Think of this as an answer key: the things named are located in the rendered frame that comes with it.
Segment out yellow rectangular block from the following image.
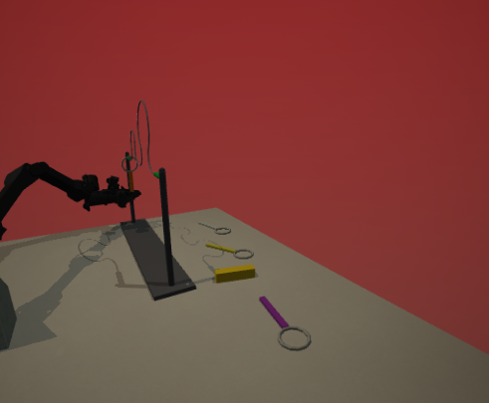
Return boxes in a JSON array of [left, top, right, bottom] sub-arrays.
[[214, 264, 255, 284]]

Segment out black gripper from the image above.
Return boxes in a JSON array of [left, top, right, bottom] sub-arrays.
[[101, 184, 141, 208]]

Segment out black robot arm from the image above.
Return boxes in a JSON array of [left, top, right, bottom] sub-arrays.
[[0, 162, 119, 241]]

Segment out grey ring with purple handle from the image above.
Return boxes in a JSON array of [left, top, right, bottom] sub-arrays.
[[260, 297, 311, 350]]

